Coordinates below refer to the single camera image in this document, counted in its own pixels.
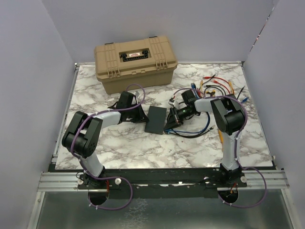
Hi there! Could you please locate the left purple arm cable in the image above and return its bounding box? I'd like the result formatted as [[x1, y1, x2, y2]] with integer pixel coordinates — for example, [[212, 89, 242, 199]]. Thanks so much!
[[71, 83, 146, 210]]

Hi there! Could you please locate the dark grey network switch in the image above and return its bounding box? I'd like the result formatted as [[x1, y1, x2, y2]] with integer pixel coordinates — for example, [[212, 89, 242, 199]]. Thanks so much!
[[144, 106, 166, 135]]

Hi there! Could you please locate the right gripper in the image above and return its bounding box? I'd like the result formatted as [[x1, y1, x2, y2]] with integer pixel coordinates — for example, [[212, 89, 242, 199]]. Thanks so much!
[[164, 107, 194, 131]]

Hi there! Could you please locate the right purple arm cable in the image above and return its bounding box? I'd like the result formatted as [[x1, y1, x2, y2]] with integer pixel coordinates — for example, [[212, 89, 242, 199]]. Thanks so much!
[[171, 88, 267, 208]]

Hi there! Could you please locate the aluminium front rail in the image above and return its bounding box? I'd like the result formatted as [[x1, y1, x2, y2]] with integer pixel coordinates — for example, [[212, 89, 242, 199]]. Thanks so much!
[[38, 170, 290, 192]]

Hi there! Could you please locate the tan plastic toolbox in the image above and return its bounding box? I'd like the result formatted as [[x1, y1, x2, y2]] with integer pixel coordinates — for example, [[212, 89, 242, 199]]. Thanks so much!
[[94, 36, 178, 94]]

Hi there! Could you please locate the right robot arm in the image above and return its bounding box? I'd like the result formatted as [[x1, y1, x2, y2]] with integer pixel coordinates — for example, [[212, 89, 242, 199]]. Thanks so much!
[[163, 89, 247, 187]]

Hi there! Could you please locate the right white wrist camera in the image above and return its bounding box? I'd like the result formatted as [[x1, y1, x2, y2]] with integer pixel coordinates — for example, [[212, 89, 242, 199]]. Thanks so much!
[[168, 97, 179, 109]]

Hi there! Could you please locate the yellow ethernet cable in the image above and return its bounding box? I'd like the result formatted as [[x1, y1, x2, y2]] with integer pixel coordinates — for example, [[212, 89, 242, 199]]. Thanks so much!
[[199, 80, 235, 96]]

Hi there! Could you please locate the black mounting base plate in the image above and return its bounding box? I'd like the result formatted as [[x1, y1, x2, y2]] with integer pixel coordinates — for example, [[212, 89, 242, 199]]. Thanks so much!
[[47, 163, 276, 199]]

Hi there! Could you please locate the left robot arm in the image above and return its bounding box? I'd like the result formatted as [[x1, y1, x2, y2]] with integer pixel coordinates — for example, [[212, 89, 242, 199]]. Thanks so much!
[[61, 91, 149, 188]]

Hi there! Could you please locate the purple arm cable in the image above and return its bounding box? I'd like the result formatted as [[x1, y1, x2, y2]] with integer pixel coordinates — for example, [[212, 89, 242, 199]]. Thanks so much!
[[171, 88, 267, 208], [71, 83, 146, 210]]

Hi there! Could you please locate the short red ethernet cable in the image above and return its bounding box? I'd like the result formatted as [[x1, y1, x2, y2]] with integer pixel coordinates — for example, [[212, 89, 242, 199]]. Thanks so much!
[[211, 78, 235, 96]]

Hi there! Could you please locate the long red ethernet cable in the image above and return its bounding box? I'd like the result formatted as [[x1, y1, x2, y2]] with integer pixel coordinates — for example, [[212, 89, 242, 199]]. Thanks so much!
[[202, 75, 236, 96]]

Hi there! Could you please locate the yellow utility knife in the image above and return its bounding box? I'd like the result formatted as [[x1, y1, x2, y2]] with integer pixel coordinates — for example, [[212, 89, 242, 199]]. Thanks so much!
[[218, 130, 224, 144]]

